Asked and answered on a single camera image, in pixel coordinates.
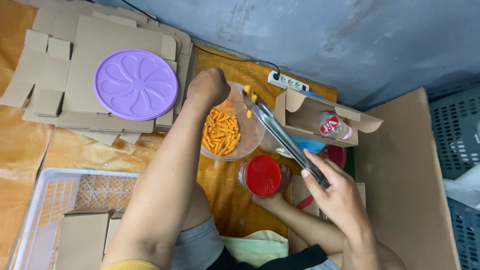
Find person's right hand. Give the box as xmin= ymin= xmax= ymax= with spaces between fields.
xmin=301 ymin=149 xmax=370 ymax=239

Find person's left hand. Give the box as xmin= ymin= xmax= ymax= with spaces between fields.
xmin=186 ymin=67 xmax=232 ymax=110

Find clear plastic container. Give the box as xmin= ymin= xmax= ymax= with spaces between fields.
xmin=200 ymin=81 xmax=266 ymax=162

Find metal tongs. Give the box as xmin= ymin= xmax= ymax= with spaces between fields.
xmin=242 ymin=89 xmax=331 ymax=190

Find orange snack sticks in tongs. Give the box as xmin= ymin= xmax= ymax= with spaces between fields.
xmin=244 ymin=85 xmax=259 ymax=119

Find heap of orange snack sticks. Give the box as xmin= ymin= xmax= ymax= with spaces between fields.
xmin=202 ymin=107 xmax=242 ymax=157

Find white power strip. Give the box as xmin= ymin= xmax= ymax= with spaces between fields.
xmin=267 ymin=70 xmax=310 ymax=93

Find purple round plastic lid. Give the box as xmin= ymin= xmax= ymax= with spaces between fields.
xmin=93 ymin=49 xmax=179 ymax=121

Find open cardboard box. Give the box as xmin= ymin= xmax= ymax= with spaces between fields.
xmin=275 ymin=88 xmax=384 ymax=148

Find clear jar with red lid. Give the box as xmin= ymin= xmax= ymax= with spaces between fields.
xmin=236 ymin=155 xmax=282 ymax=198

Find blue plastic lid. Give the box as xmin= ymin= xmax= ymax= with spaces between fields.
xmin=290 ymin=136 xmax=327 ymax=155

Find orange floor mat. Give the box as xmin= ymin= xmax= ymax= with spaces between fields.
xmin=0 ymin=0 xmax=338 ymax=270

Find clear bottle with red label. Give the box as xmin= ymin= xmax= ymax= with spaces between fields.
xmin=318 ymin=111 xmax=354 ymax=141

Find red plastic container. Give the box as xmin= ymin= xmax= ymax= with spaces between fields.
xmin=319 ymin=145 xmax=347 ymax=170

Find grey shorts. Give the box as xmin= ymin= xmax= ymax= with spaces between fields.
xmin=172 ymin=215 xmax=226 ymax=270

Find cream cloth bag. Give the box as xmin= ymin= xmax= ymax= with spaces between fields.
xmin=220 ymin=230 xmax=290 ymax=269

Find stack of flat cardboard boxes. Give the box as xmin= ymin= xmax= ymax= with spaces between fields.
xmin=0 ymin=3 xmax=198 ymax=146

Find folded cardboard box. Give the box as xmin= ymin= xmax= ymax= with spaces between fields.
xmin=55 ymin=209 xmax=114 ymax=270
xmin=104 ymin=211 xmax=125 ymax=256

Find black cloth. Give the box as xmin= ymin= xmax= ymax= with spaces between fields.
xmin=207 ymin=244 xmax=329 ymax=270

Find yellow sleeve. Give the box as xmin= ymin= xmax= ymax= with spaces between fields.
xmin=101 ymin=259 xmax=162 ymax=270

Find large cardboard sheet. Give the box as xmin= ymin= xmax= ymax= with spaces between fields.
xmin=354 ymin=88 xmax=462 ymax=270

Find white plastic crate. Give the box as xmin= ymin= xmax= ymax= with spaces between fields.
xmin=7 ymin=167 xmax=140 ymax=270

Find grey-blue plastic crate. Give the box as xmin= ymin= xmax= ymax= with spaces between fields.
xmin=427 ymin=83 xmax=480 ymax=270

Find white plastic bag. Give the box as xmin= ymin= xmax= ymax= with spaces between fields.
xmin=443 ymin=164 xmax=480 ymax=211

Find black power cable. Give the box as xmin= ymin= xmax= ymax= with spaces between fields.
xmin=120 ymin=0 xmax=281 ymax=80

